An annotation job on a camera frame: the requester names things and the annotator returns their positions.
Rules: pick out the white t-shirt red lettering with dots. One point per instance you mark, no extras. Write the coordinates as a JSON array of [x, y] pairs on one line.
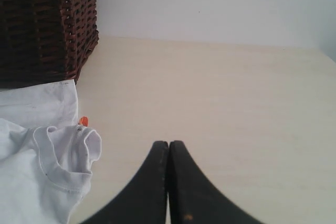
[[46, 155]]

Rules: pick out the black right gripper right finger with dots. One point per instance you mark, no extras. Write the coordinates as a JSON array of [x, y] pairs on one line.
[[192, 196]]

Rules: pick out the dark brown wicker basket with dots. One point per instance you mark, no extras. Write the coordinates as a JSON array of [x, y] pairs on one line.
[[45, 41]]

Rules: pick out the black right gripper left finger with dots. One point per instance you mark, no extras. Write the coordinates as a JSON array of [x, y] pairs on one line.
[[144, 198]]

